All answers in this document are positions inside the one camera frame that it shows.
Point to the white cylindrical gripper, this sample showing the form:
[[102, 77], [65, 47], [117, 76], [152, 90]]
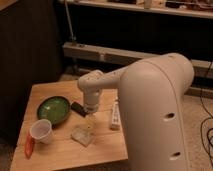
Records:
[[91, 100]]

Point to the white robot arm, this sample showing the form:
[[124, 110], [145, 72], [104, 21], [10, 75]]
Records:
[[149, 95]]

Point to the green ceramic bowl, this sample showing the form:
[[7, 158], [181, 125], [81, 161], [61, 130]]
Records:
[[56, 109]]

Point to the small black rectangular object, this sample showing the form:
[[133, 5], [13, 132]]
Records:
[[78, 108]]

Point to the white remote controller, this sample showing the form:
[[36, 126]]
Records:
[[115, 117]]

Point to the grey metal beam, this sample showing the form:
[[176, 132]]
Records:
[[126, 57]]

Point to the orange red carrot toy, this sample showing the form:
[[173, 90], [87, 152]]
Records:
[[29, 146]]

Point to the wooden shelf board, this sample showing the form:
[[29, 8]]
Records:
[[140, 8]]

